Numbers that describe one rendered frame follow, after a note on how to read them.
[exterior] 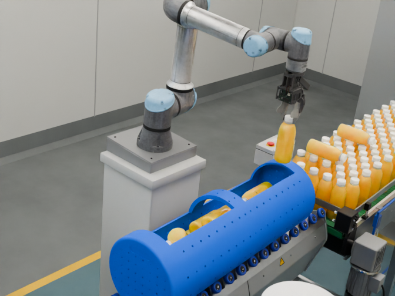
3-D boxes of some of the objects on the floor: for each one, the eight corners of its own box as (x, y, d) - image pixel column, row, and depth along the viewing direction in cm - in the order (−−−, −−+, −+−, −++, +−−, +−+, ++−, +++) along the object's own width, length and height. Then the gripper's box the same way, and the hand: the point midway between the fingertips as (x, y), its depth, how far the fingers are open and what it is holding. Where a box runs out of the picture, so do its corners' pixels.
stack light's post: (361, 364, 327) (412, 180, 280) (364, 360, 330) (415, 177, 283) (368, 367, 325) (421, 182, 278) (371, 364, 328) (424, 180, 281)
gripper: (275, 68, 230) (266, 121, 239) (301, 77, 223) (291, 131, 233) (287, 64, 236) (278, 115, 245) (314, 72, 229) (303, 125, 239)
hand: (289, 118), depth 240 cm, fingers closed on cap, 4 cm apart
